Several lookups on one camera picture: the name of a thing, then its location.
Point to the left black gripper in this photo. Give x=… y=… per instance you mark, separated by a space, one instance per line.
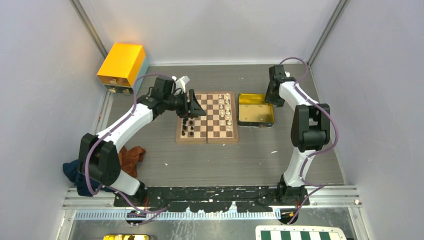
x=193 y=106

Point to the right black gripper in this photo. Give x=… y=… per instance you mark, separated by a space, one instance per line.
x=279 y=102

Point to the wooden chess board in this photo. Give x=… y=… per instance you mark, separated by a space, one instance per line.
x=207 y=129

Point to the gold tin tray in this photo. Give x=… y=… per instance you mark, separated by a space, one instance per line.
x=254 y=111

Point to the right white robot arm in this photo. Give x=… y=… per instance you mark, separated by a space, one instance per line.
x=310 y=131

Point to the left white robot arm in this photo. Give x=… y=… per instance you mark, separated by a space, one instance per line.
x=99 y=153

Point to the green white checkered board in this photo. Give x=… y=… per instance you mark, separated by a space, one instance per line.
x=298 y=232

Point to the yellow teal drawer box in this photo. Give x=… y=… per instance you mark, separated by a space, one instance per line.
x=122 y=66

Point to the orange cloth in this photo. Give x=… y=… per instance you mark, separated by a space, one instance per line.
x=129 y=159

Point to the dark blue cloth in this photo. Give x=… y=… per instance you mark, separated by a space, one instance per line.
x=70 y=170

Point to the gold tin front edge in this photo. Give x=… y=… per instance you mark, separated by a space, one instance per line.
x=121 y=236

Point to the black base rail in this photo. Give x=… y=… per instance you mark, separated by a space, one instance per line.
x=215 y=199

